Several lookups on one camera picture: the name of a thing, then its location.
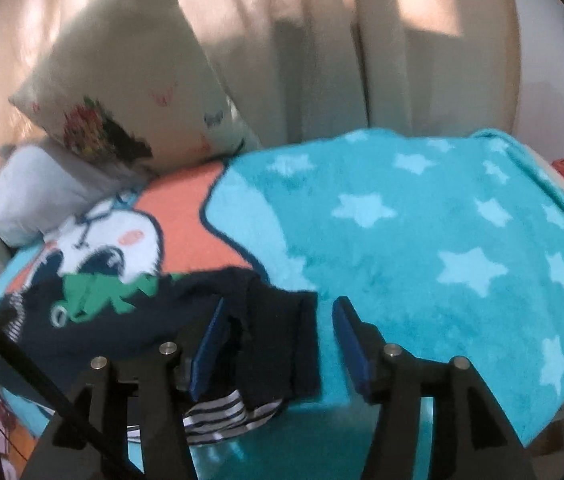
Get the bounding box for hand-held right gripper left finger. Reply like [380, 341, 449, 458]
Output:
[22, 297, 229, 480]

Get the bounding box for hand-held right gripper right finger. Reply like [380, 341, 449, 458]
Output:
[332, 296, 538, 480]

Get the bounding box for navy pants with striped lining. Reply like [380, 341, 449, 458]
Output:
[0, 267, 320, 446]

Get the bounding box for teal star printed blanket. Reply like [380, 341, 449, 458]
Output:
[0, 127, 564, 480]

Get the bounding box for pale grey plush pillow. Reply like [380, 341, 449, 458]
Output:
[0, 142, 153, 248]

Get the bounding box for cream floral print pillow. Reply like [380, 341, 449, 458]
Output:
[9, 0, 263, 171]

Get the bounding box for cream curtain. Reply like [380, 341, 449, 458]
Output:
[0, 0, 523, 161]

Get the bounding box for black cable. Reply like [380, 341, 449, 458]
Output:
[0, 295, 143, 480]

